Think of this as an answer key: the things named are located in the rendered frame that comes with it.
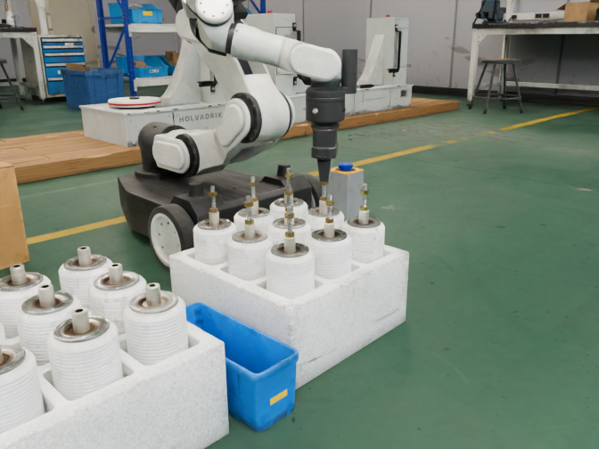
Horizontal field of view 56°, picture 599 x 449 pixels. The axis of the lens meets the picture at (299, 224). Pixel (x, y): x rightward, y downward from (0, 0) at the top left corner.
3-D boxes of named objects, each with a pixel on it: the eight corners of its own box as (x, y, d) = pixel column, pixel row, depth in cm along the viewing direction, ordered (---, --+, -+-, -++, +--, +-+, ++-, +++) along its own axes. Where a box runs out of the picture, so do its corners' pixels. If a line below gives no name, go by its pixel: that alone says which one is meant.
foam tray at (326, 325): (174, 325, 133) (168, 255, 127) (289, 276, 159) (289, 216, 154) (291, 393, 107) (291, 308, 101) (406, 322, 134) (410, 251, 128)
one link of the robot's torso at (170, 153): (152, 169, 194) (149, 131, 190) (201, 160, 208) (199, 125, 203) (185, 179, 180) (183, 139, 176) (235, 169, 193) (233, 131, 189)
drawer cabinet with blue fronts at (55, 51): (28, 100, 630) (19, 35, 609) (70, 96, 661) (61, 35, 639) (49, 103, 590) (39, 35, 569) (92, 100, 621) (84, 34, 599)
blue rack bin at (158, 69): (115, 76, 613) (113, 56, 607) (146, 74, 639) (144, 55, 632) (139, 78, 580) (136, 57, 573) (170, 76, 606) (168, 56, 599)
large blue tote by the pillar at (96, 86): (63, 108, 550) (58, 69, 538) (102, 104, 579) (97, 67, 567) (90, 112, 518) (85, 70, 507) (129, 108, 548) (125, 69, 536)
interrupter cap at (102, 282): (86, 283, 96) (85, 279, 96) (126, 270, 101) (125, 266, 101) (107, 297, 91) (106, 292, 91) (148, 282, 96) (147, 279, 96)
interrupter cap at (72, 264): (56, 265, 104) (56, 261, 104) (95, 254, 109) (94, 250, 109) (75, 276, 99) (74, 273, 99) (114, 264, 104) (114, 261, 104)
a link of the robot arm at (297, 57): (336, 85, 118) (274, 68, 118) (335, 81, 127) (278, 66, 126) (345, 53, 116) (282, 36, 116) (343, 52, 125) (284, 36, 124)
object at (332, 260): (350, 323, 119) (353, 244, 113) (306, 322, 119) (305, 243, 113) (349, 303, 128) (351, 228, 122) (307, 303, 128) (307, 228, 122)
